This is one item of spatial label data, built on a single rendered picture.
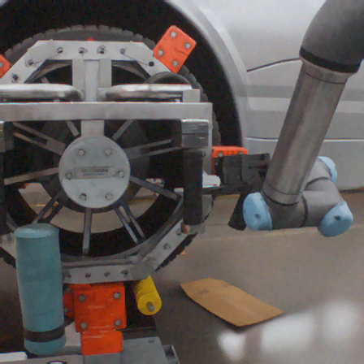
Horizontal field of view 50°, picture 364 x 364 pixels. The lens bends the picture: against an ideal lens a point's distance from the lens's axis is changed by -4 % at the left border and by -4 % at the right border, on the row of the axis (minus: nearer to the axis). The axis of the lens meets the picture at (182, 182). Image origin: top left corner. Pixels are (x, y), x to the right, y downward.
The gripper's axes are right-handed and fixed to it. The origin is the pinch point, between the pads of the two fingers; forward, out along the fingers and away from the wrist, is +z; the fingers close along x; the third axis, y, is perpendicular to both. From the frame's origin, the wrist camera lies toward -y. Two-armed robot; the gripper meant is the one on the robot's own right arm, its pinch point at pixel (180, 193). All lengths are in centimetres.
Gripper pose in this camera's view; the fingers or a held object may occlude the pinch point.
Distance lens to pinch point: 82.2
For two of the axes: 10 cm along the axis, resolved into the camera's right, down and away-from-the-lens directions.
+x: 2.4, -0.1, -9.7
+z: -9.7, 0.7, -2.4
